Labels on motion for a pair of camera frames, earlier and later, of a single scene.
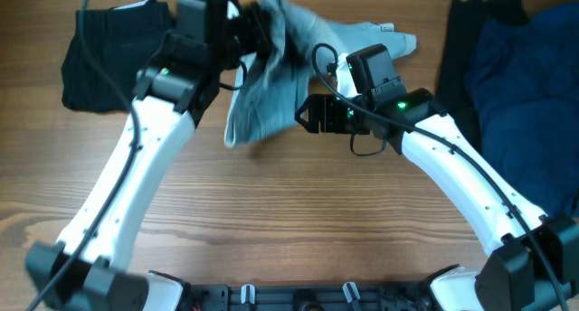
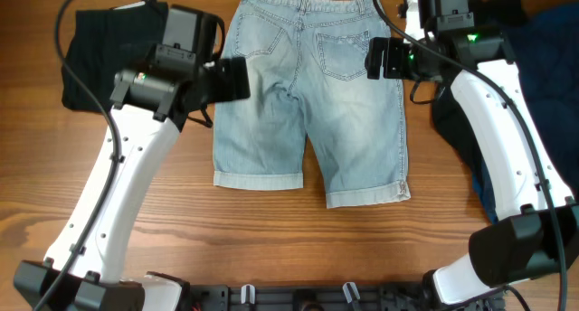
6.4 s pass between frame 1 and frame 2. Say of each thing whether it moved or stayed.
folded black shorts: stayed
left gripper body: moved
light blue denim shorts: moved
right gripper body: moved
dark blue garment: stayed
